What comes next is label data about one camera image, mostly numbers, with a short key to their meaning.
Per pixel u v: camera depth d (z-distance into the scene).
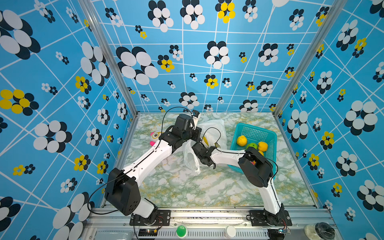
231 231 0.64
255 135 1.02
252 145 0.94
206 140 0.87
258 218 0.74
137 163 0.46
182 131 0.61
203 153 0.75
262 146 0.94
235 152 0.60
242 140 0.96
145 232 0.72
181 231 0.62
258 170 0.53
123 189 0.41
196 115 0.69
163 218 0.72
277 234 0.68
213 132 0.85
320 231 0.62
